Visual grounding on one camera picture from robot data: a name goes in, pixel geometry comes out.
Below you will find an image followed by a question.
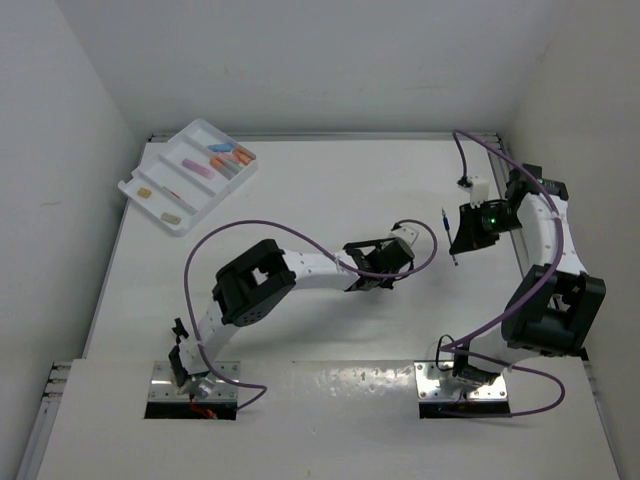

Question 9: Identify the white compartment tray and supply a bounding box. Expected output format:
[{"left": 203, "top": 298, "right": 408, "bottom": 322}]
[{"left": 118, "top": 119, "right": 259, "bottom": 237}]

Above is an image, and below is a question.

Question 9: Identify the purple cable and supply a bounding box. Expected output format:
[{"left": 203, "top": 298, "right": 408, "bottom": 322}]
[
  {"left": 183, "top": 217, "right": 440, "bottom": 412},
  {"left": 437, "top": 129, "right": 567, "bottom": 417}
]

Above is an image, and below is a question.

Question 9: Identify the blue pen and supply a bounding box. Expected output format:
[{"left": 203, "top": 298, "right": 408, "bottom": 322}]
[{"left": 441, "top": 207, "right": 459, "bottom": 267}]

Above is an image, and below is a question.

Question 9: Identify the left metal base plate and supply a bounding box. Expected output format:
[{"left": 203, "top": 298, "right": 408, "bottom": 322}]
[{"left": 147, "top": 361, "right": 239, "bottom": 403}]

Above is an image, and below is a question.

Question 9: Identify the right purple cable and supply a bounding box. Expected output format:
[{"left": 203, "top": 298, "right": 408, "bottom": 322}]
[{"left": 437, "top": 129, "right": 567, "bottom": 417}]

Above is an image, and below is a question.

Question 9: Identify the orange capped white highlighter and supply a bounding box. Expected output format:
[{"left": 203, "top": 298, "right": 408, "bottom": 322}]
[{"left": 210, "top": 156, "right": 242, "bottom": 175}]

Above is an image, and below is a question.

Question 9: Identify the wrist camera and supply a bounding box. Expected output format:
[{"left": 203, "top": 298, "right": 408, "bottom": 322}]
[
  {"left": 388, "top": 224, "right": 419, "bottom": 247},
  {"left": 457, "top": 176, "right": 490, "bottom": 209}
]

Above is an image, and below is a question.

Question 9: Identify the red pen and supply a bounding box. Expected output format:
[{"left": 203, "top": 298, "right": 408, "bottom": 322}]
[{"left": 162, "top": 186, "right": 196, "bottom": 210}]

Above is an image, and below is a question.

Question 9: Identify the purple pink highlighter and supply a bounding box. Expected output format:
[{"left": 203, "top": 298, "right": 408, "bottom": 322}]
[{"left": 181, "top": 158, "right": 214, "bottom": 179}]

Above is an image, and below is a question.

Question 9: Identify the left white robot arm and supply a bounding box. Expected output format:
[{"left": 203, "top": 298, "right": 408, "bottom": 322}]
[{"left": 169, "top": 231, "right": 414, "bottom": 395}]

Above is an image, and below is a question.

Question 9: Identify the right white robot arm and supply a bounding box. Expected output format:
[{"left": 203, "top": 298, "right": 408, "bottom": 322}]
[{"left": 449, "top": 164, "right": 606, "bottom": 386}]

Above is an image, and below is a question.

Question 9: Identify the yellow eraser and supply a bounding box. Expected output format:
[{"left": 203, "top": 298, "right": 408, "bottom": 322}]
[{"left": 136, "top": 188, "right": 152, "bottom": 198}]

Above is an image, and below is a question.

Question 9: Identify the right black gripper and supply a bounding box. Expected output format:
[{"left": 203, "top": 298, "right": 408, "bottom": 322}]
[{"left": 451, "top": 201, "right": 523, "bottom": 255}]

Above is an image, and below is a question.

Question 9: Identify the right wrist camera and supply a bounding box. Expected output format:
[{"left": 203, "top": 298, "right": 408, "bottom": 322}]
[{"left": 457, "top": 176, "right": 490, "bottom": 209}]

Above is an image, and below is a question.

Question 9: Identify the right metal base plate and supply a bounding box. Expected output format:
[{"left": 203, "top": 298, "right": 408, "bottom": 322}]
[{"left": 414, "top": 360, "right": 508, "bottom": 404}]

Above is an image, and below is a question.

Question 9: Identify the white eraser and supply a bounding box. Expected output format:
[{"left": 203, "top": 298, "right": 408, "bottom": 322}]
[{"left": 161, "top": 212, "right": 181, "bottom": 225}]

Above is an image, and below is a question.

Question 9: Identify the metal base plate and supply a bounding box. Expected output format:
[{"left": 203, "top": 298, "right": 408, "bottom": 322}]
[
  {"left": 147, "top": 361, "right": 239, "bottom": 403},
  {"left": 414, "top": 360, "right": 508, "bottom": 404}
]

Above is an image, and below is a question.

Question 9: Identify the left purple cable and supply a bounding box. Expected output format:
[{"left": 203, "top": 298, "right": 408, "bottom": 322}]
[{"left": 183, "top": 217, "right": 440, "bottom": 412}]

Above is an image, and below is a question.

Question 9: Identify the blue highlighter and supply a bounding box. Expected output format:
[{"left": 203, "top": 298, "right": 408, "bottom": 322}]
[{"left": 207, "top": 143, "right": 234, "bottom": 153}]

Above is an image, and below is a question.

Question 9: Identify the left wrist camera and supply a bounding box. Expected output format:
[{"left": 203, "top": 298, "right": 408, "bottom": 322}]
[{"left": 388, "top": 224, "right": 419, "bottom": 247}]

